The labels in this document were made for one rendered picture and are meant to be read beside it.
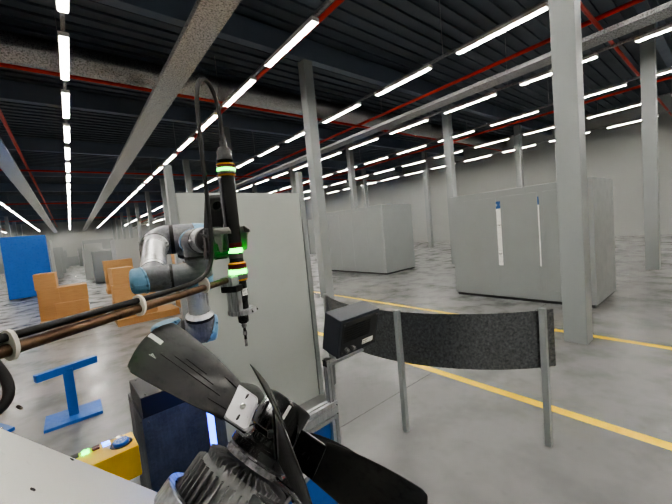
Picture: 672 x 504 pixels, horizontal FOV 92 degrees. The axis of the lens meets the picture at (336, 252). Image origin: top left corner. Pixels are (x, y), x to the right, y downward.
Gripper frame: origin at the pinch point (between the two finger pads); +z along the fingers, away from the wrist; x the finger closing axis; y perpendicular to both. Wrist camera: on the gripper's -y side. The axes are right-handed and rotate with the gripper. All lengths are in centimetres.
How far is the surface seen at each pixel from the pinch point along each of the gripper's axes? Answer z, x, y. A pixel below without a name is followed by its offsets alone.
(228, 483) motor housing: 13, 14, 49
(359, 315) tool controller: -32, -69, 43
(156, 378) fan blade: 3.8, 21.6, 27.5
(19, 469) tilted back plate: 8, 41, 32
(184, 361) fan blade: -0.9, 15.1, 27.6
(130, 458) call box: -34, 24, 61
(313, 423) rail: -37, -41, 84
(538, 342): -2, -208, 93
